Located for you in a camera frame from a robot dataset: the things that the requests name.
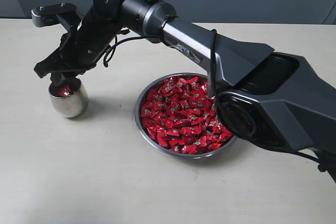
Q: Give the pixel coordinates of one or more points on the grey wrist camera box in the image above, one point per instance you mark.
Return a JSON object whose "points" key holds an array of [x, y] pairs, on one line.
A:
{"points": [[64, 13]]}

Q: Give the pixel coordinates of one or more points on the round steel plate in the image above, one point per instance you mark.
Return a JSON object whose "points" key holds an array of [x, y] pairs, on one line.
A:
{"points": [[147, 140]]}

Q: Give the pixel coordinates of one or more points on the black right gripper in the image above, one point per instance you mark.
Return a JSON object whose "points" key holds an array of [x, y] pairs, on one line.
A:
{"points": [[80, 50]]}

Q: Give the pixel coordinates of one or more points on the pile of red wrapped candies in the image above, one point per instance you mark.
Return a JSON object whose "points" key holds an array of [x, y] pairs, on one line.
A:
{"points": [[178, 113]]}

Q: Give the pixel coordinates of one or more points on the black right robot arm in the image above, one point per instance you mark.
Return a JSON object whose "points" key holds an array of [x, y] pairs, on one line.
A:
{"points": [[272, 99]]}

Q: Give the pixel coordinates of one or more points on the shiny steel cup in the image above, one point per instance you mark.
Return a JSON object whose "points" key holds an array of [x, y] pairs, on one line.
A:
{"points": [[72, 106]]}

